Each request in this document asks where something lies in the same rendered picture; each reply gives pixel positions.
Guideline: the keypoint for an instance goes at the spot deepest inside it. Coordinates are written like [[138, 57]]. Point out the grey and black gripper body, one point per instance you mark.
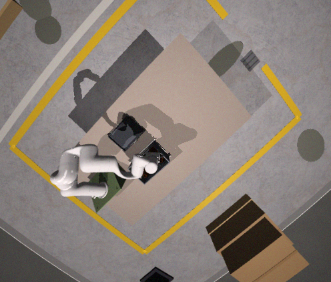
[[157, 154]]

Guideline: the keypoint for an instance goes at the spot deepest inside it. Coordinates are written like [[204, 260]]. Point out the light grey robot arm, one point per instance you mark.
[[65, 178]]

